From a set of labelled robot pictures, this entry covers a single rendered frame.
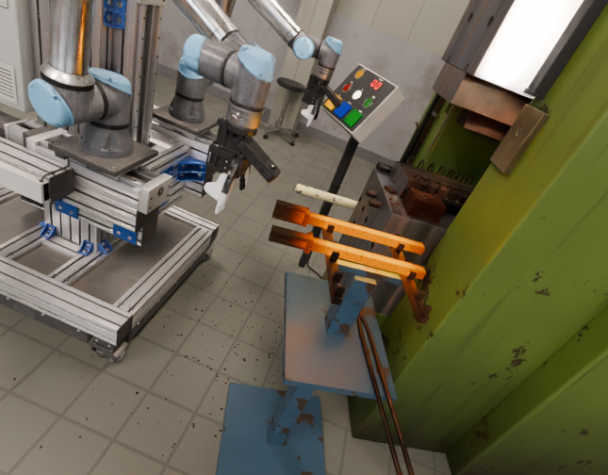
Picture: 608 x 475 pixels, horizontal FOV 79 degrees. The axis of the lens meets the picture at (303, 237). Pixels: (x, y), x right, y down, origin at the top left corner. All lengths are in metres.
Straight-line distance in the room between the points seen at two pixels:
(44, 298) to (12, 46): 0.85
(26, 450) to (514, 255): 1.57
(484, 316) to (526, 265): 0.21
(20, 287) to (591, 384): 1.97
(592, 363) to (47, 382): 1.82
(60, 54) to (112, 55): 0.39
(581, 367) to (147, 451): 1.43
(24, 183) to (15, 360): 0.72
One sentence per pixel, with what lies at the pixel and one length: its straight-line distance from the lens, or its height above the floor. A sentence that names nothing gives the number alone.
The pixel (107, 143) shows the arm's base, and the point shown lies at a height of 0.86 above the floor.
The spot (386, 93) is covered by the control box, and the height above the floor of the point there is 1.15.
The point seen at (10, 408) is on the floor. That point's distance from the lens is 1.67.
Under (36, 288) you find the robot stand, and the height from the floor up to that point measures 0.22.
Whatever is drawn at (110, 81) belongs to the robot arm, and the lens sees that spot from 1.23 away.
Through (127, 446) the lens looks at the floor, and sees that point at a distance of 1.56.
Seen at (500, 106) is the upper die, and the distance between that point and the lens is 1.39.
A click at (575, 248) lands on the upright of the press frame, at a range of 1.22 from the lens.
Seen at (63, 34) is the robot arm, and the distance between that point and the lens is 1.10.
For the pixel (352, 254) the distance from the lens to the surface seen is 0.91.
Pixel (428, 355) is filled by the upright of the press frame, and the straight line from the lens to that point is 1.36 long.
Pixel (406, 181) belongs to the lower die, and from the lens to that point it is 1.40.
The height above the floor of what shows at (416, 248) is 0.93.
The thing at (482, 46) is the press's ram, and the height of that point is 1.44.
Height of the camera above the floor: 1.42
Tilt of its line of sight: 32 degrees down
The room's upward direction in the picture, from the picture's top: 22 degrees clockwise
